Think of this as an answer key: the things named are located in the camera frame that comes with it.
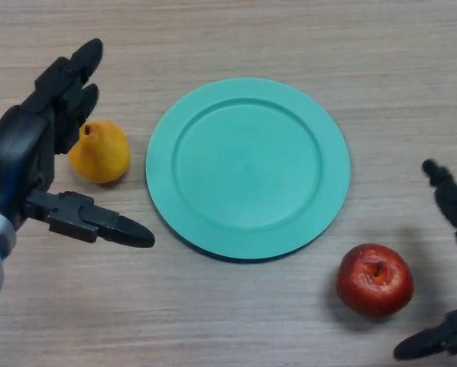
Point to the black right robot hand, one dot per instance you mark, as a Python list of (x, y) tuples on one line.
[(454, 202)]

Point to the yellow orange pear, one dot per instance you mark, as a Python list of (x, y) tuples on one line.
[(102, 156)]

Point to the red apple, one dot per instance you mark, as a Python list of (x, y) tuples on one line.
[(373, 286)]

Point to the green round plate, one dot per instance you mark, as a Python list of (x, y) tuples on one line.
[(247, 168)]

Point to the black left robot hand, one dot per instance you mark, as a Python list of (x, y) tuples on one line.
[(18, 145)]

